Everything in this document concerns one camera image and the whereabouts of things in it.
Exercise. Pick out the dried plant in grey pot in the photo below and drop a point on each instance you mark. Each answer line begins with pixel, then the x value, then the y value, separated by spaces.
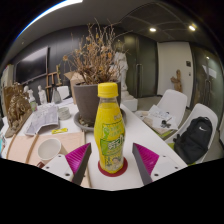
pixel 85 100

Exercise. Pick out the white shelf unit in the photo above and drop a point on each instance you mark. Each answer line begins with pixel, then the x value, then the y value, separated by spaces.
pixel 6 76

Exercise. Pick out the white tape roll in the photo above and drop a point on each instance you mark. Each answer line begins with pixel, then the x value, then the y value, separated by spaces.
pixel 64 113

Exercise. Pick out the long bright ceiling panel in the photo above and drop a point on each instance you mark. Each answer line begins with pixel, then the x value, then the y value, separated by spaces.
pixel 50 10

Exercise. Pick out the small yellow tag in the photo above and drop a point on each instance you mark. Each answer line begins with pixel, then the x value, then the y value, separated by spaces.
pixel 59 131

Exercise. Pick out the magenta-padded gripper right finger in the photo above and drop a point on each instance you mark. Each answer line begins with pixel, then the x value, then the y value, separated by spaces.
pixel 146 159

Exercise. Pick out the dark glass bottle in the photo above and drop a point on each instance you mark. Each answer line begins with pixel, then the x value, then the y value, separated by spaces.
pixel 56 96

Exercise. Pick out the wooden easel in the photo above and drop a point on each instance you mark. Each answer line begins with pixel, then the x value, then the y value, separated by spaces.
pixel 50 81

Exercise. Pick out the white chair with backpack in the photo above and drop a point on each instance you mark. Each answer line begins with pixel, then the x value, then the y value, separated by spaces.
pixel 200 111

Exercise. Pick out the brown cardboard box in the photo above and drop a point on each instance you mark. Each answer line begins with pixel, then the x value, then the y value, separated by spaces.
pixel 75 80

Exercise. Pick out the group of white plaster busts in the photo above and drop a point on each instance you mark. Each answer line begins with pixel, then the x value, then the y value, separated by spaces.
pixel 42 95

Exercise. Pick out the black wall screen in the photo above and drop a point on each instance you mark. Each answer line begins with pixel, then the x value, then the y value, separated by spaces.
pixel 31 65

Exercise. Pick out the grey round plant saucer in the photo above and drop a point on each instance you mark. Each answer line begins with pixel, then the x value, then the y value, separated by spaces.
pixel 80 125

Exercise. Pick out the yellow drink bottle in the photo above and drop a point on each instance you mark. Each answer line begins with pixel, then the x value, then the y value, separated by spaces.
pixel 109 133

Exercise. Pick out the grey newspaper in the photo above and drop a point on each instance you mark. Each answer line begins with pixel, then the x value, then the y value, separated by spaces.
pixel 41 120

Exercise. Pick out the group of ceiling spot lights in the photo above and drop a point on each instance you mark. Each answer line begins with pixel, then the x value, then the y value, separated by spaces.
pixel 152 29

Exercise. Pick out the wooden mannequin figure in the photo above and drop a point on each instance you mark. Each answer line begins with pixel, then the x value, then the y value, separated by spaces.
pixel 176 81

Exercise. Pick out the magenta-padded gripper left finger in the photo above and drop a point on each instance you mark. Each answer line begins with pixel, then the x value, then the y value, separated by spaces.
pixel 76 159

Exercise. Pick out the stack of papers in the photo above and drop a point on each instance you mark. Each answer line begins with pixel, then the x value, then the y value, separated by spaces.
pixel 155 116

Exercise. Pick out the black backpack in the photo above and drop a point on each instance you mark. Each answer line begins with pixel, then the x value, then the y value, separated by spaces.
pixel 193 140

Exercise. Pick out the tall white statue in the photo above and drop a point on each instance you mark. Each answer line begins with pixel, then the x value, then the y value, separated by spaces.
pixel 122 70

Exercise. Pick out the flat round red coaster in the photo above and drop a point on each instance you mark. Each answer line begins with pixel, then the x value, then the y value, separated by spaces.
pixel 111 175

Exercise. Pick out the clear spray bottle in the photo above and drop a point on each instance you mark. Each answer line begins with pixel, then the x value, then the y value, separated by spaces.
pixel 32 101

